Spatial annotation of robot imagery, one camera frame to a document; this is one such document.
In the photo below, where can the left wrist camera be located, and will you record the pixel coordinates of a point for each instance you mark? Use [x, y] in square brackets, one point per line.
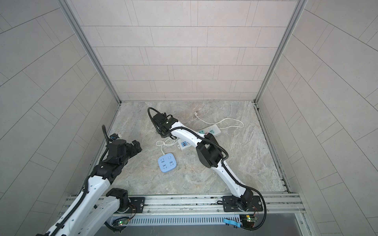
[113, 137]

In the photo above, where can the aluminium rail frame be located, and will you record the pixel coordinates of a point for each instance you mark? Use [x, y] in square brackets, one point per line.
[188, 210]

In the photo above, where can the circuit board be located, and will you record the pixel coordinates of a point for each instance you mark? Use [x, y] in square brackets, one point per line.
[121, 222]
[248, 221]

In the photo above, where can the left circuit board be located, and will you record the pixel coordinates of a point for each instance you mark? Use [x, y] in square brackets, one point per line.
[121, 222]

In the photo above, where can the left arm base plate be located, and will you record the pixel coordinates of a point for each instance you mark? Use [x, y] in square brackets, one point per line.
[129, 205]

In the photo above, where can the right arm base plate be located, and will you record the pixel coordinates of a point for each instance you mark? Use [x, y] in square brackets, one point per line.
[234, 204]

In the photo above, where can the blue round power cube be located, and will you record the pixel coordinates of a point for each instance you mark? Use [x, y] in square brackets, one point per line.
[167, 162]

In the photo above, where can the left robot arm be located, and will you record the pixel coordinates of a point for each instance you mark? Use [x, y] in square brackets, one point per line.
[98, 202]

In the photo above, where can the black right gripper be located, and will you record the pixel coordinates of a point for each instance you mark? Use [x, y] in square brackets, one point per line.
[163, 132]

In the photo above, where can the blue tape tag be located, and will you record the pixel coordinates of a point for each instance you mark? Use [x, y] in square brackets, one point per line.
[233, 223]

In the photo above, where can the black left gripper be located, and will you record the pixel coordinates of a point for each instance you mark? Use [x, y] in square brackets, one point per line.
[132, 149]

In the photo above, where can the white multicolour power strip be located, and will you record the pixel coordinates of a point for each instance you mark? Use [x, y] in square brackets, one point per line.
[213, 129]

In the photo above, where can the right circuit board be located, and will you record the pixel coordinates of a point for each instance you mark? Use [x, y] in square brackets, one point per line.
[248, 221]

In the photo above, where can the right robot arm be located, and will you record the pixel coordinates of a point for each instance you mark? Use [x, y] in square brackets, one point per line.
[213, 156]

